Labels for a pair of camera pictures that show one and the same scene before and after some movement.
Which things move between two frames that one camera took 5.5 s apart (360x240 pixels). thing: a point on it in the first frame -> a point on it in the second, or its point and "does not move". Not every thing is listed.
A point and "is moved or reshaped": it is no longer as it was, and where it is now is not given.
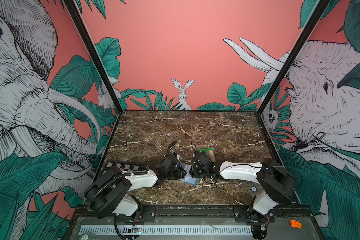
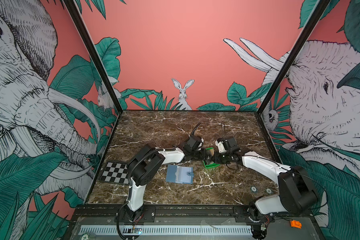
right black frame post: x=320 y=8 does not move
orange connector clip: x=295 y=224 does not move
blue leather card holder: x=188 y=178 is moved or reshaped
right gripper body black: x=197 y=173 -> x=224 y=158
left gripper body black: x=176 y=174 -> x=197 y=155
